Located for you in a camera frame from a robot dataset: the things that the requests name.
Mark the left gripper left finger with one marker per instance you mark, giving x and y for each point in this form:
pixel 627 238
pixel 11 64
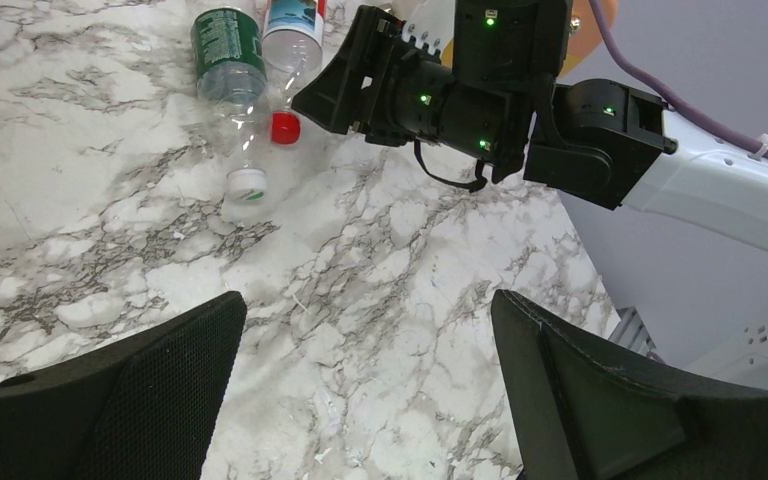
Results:
pixel 144 407

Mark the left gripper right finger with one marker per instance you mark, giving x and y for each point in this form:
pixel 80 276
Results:
pixel 586 408

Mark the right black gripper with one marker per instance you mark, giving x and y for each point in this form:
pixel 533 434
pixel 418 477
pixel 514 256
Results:
pixel 497 92

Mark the clear bottle red blue label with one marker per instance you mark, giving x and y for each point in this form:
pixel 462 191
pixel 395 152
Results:
pixel 293 47

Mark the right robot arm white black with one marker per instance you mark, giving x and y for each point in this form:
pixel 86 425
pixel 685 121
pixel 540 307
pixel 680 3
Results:
pixel 631 142

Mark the clear bottle dark green label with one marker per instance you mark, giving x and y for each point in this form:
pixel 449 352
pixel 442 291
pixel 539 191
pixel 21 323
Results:
pixel 231 84

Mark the white cylindrical container orange lid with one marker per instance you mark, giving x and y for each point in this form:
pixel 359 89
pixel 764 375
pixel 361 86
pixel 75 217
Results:
pixel 585 35

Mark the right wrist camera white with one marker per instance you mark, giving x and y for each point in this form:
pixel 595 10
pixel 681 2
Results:
pixel 428 25

